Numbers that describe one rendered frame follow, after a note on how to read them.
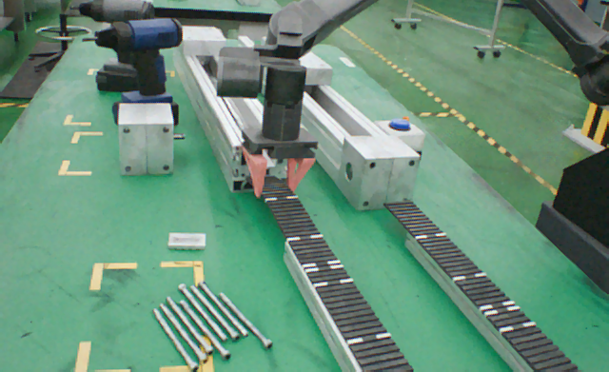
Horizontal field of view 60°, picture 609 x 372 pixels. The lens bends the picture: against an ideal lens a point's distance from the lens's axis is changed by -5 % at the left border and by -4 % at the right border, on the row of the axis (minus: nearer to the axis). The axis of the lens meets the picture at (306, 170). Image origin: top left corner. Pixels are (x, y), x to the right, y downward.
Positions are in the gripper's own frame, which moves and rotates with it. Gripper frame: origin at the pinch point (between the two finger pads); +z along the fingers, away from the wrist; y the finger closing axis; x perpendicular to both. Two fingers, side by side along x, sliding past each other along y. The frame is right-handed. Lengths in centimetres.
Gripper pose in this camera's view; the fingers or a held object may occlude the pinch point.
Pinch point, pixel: (274, 190)
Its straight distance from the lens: 85.4
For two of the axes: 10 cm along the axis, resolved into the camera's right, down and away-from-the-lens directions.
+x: 3.8, 3.9, -8.4
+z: -1.2, 9.2, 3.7
